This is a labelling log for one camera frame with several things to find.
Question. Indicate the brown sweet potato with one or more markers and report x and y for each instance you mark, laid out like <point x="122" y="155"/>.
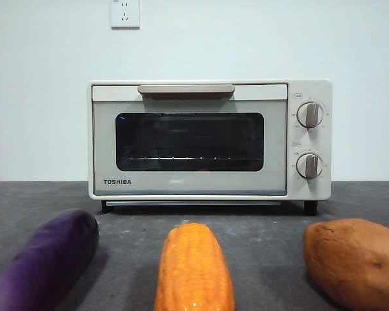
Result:
<point x="353" y="259"/>

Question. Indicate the orange corn cob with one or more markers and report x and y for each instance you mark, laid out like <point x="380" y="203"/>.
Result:
<point x="194" y="269"/>

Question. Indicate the round timer knob on oven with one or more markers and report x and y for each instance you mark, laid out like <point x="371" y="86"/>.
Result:
<point x="309" y="166"/>

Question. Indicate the round temperature knob on oven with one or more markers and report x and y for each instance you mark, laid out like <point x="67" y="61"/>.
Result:
<point x="310" y="115"/>

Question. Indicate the white wall socket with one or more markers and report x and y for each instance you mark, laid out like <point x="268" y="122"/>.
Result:
<point x="124" y="14"/>

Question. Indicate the cream white Toshiba toaster oven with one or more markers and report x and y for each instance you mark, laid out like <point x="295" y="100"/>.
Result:
<point x="324" y="188"/>

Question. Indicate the purple eggplant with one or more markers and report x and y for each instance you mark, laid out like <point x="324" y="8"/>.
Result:
<point x="52" y="259"/>

